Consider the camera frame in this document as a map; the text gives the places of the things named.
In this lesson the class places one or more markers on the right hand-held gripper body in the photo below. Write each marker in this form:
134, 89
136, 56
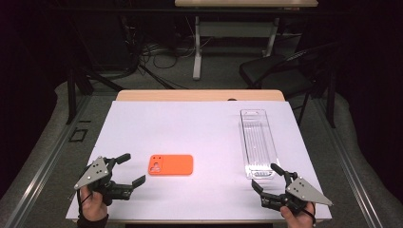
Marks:
301, 191

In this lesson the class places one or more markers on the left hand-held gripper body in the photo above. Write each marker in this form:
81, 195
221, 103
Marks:
95, 173

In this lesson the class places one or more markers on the clear plastic tray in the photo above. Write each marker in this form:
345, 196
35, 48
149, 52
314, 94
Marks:
258, 142

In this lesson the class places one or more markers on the orange phone case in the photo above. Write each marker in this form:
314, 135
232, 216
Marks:
171, 164

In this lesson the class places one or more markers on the person's right hand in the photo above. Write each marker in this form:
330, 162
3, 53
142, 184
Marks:
296, 218

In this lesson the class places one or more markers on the person's left hand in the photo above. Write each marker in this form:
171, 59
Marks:
92, 205

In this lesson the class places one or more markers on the black metal stand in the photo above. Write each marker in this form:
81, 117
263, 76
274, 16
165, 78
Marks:
72, 91

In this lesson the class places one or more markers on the black folding chair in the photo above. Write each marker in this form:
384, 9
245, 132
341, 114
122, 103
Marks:
269, 69

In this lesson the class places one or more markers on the desk with white legs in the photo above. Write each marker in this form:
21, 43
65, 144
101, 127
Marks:
240, 3

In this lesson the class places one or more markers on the metal floor rail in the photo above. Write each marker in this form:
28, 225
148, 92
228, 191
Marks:
41, 171
351, 171

